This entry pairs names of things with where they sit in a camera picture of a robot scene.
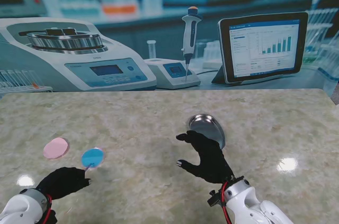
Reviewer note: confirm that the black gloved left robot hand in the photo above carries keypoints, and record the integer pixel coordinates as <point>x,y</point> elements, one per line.
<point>64,181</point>

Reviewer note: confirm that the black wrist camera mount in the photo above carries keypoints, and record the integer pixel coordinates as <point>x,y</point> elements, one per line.
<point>214,198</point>
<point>51,217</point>

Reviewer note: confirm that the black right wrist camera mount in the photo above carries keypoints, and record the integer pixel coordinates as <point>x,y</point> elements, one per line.
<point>214,198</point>

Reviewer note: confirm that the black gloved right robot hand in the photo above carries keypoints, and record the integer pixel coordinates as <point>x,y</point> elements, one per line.
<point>209,160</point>

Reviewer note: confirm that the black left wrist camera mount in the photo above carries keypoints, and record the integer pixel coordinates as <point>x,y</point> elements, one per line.
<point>51,217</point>

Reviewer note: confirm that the kidney-shaped steel tray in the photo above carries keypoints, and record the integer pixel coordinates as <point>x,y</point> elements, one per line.
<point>209,127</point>

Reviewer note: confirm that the printed laboratory backdrop banner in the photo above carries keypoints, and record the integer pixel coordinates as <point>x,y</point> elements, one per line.
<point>169,22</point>

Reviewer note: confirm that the pink culture dish lid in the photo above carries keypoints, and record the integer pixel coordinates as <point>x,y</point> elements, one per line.
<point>55,148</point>

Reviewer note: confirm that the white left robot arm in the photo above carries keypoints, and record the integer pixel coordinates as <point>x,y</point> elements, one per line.
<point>23,206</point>

